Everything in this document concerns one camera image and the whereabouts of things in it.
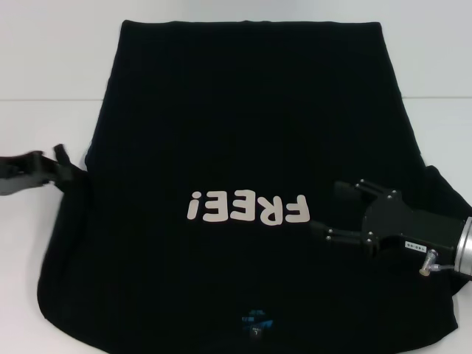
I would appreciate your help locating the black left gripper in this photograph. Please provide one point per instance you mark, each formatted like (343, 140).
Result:
(22, 173)

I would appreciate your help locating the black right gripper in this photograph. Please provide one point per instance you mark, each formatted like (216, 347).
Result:
(416, 228)

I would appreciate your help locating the black t-shirt with FREE print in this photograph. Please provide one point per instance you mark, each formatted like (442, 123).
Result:
(239, 129)

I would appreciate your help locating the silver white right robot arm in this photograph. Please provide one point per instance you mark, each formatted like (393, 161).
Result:
(465, 250)

